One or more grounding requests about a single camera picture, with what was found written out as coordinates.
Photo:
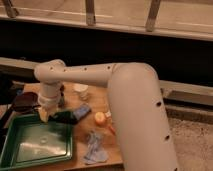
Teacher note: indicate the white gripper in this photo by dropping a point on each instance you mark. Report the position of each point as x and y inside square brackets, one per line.
[47, 103]

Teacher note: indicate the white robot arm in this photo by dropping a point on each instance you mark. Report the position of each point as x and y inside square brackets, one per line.
[135, 102]

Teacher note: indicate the green plastic tray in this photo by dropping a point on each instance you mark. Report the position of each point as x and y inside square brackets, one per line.
[31, 142]

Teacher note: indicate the small dark cup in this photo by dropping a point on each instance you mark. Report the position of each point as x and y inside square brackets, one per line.
[62, 101]

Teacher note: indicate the dark brown bowl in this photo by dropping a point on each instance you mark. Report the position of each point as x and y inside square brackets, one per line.
[25, 102]

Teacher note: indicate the blue sponge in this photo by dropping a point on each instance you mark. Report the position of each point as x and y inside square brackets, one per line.
[81, 111]

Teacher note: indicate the white cup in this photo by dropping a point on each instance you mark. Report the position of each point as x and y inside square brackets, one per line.
[81, 90]

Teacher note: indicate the orange fruit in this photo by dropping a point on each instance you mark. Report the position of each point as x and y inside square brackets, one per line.
[100, 118]

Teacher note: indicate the blue crumpled cloth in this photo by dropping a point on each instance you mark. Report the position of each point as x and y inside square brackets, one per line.
[95, 152]

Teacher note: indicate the red chili pepper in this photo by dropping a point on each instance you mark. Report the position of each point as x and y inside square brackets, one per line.
[112, 130]

